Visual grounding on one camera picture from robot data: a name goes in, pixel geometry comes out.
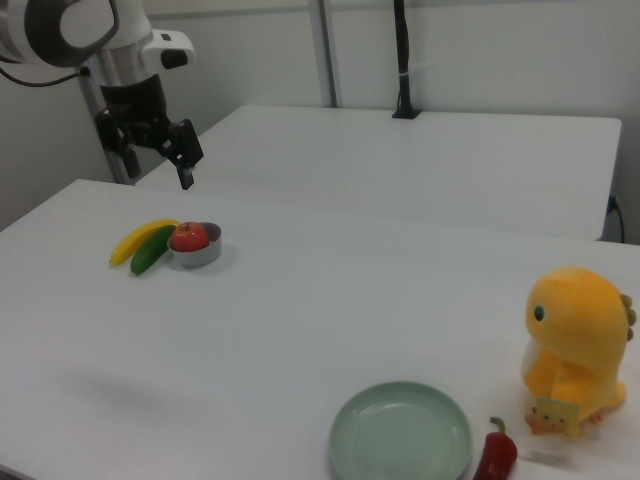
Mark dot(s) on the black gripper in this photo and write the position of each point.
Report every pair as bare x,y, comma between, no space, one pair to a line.
135,105

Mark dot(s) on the red apple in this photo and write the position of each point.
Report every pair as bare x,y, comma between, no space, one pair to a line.
190,237

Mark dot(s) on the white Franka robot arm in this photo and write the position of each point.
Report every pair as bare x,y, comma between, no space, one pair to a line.
130,25

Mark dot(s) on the yellow banana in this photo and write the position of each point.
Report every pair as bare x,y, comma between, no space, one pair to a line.
131,241

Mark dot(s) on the green cucumber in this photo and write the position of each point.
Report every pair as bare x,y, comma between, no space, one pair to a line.
150,250

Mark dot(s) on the grey metal bowl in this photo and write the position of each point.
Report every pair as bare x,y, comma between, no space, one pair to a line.
200,257

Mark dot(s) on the white side table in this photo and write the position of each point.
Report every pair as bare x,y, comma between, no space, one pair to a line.
400,165

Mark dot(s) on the black pole with clamp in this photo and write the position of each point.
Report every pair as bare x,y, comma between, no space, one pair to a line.
402,50

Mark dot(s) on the pale green plate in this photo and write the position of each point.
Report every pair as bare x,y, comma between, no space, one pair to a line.
400,435

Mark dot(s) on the yellow plush dinosaur toy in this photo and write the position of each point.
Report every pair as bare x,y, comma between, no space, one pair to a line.
575,325

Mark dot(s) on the red chili pepper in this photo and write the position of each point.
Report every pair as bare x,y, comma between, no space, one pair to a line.
495,452

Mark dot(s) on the yellow paper toy tag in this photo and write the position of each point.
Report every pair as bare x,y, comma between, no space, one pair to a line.
552,416

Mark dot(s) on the aluminium frame post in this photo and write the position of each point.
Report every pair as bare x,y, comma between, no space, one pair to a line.
330,50

